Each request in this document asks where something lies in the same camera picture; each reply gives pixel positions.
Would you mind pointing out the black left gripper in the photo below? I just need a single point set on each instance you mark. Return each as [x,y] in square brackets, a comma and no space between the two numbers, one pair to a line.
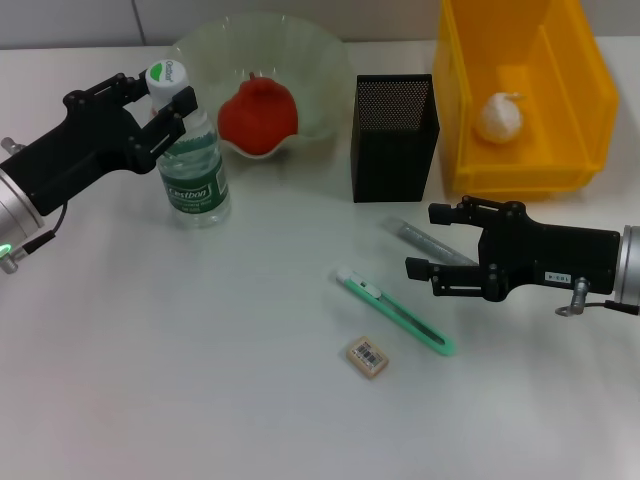
[75,150]

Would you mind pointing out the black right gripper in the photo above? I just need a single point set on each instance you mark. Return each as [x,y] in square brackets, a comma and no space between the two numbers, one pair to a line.
[550,255]

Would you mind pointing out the red-orange fruit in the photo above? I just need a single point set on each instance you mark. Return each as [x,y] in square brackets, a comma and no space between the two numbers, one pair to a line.
[255,120]

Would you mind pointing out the clear green-label water bottle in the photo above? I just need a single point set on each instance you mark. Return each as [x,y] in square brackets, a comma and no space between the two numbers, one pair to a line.
[195,200]

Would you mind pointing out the white garlic bulb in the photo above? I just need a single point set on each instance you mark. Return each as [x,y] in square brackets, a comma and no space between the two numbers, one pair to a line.
[500,120]

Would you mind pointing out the silver left arm elbow plug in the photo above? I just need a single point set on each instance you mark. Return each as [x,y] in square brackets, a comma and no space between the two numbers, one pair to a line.
[9,260]

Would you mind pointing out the white and silver left arm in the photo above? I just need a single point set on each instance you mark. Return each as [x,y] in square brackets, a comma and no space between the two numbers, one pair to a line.
[15,205]

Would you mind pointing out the grey pen in clear sleeve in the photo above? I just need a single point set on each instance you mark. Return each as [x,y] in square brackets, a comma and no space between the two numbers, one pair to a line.
[420,237]

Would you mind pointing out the green utility knife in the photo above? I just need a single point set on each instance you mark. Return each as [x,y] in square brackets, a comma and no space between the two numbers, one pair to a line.
[395,310]

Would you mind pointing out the black mesh pen holder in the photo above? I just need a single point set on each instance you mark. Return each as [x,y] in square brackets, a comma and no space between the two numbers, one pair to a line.
[390,160]

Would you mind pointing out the beige eraser with barcode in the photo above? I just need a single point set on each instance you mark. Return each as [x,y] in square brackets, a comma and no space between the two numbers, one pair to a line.
[367,357]

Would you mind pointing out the yellow plastic storage bin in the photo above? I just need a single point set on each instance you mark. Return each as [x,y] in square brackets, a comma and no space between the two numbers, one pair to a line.
[550,170]

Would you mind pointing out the silver left gripper connector stud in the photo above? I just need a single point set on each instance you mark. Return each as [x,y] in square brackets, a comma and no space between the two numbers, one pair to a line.
[11,146]

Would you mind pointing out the silver gripper connector stud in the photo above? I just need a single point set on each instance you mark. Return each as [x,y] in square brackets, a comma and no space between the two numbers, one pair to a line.
[580,292]
[11,146]

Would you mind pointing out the pale green wavy glass bowl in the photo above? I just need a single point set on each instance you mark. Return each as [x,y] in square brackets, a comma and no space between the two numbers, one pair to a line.
[310,75]

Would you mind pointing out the silver right gripper connector stud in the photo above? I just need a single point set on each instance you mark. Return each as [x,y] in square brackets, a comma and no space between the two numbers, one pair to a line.
[580,292]

